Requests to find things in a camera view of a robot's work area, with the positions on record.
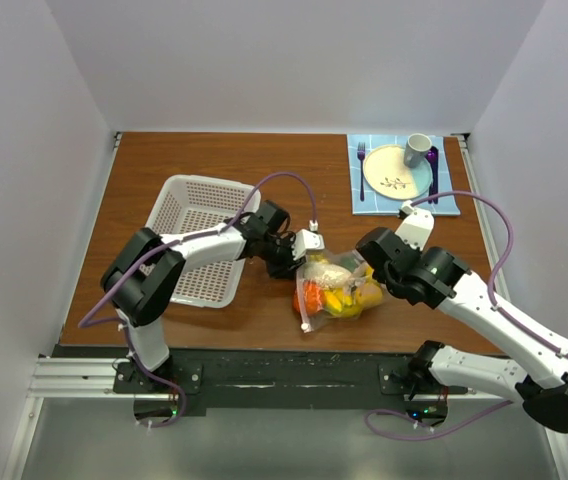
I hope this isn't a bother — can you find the front aluminium rail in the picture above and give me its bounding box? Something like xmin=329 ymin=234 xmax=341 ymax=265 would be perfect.
xmin=26 ymin=355 xmax=556 ymax=400

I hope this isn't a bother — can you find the orange fake fruit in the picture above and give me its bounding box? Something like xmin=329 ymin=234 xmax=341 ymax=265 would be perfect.
xmin=302 ymin=280 xmax=325 ymax=315

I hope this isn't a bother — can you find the grey mug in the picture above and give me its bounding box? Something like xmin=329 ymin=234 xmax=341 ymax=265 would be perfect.
xmin=403 ymin=133 xmax=432 ymax=168

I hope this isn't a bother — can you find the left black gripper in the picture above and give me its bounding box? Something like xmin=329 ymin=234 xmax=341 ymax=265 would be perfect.
xmin=259 ymin=232 xmax=306 ymax=280

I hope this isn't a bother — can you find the purple plastic fork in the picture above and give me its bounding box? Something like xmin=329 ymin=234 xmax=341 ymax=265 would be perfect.
xmin=356 ymin=141 xmax=367 ymax=203

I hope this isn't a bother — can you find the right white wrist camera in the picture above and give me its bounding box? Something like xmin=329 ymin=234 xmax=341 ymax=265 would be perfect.
xmin=395 ymin=201 xmax=434 ymax=251

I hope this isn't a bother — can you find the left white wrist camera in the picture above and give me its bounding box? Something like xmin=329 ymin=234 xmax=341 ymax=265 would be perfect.
xmin=292 ymin=229 xmax=325 ymax=260

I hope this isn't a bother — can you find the white perforated plastic basket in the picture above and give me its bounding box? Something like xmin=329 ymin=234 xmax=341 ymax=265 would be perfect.
xmin=146 ymin=175 xmax=261 ymax=309

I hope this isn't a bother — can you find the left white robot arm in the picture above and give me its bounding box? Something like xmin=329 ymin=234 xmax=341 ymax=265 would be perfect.
xmin=100 ymin=201 xmax=307 ymax=392

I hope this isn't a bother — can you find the cream and blue plate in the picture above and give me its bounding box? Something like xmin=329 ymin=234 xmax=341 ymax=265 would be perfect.
xmin=364 ymin=145 xmax=432 ymax=201

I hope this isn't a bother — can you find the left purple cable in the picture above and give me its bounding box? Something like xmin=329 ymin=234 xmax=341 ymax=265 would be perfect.
xmin=77 ymin=171 xmax=321 ymax=429

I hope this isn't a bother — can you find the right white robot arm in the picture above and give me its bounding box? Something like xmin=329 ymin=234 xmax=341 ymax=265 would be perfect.
xmin=356 ymin=227 xmax=568 ymax=434

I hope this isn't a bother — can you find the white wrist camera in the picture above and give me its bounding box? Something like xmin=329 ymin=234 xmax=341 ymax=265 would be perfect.
xmin=292 ymin=229 xmax=325 ymax=260
xmin=395 ymin=201 xmax=434 ymax=251

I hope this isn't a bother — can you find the purple plastic knife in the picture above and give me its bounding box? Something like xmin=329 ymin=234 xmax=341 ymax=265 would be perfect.
xmin=431 ymin=146 xmax=439 ymax=195

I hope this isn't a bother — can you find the yellow orange fake pear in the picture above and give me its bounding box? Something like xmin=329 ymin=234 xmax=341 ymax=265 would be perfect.
xmin=354 ymin=283 xmax=384 ymax=309

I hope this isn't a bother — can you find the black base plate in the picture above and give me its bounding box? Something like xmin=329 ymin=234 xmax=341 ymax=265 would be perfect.
xmin=112 ymin=348 xmax=442 ymax=416

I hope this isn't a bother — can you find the yellow fake fruit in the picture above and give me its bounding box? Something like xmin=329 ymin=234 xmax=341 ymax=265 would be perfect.
xmin=324 ymin=289 xmax=363 ymax=319

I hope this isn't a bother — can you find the clear zip top bag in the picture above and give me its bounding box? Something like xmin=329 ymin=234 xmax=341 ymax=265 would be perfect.
xmin=293 ymin=250 xmax=389 ymax=334

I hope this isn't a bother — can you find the white fake radish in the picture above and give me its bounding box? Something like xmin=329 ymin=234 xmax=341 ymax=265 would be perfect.
xmin=303 ymin=262 xmax=352 ymax=289

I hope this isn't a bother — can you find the purple plastic spoon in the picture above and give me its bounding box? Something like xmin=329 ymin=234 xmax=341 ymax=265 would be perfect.
xmin=426 ymin=148 xmax=433 ymax=196

